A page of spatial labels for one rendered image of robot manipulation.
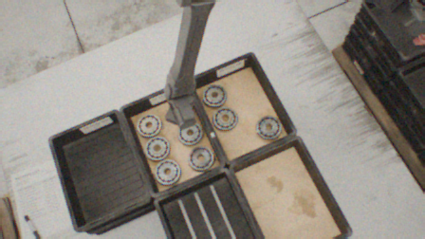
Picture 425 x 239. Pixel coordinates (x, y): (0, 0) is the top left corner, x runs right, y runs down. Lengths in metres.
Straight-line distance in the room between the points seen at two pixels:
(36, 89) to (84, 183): 0.61
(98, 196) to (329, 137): 1.00
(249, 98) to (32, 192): 1.03
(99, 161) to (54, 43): 1.56
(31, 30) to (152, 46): 1.43
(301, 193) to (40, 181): 1.12
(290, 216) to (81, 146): 0.89
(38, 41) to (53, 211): 1.61
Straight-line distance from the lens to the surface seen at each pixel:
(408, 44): 2.31
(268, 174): 1.52
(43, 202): 1.83
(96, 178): 1.62
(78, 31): 3.01
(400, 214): 1.75
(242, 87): 1.64
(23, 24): 3.24
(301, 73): 1.84
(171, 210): 1.52
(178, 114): 1.14
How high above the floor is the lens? 2.31
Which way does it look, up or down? 69 degrees down
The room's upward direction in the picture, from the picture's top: 11 degrees counter-clockwise
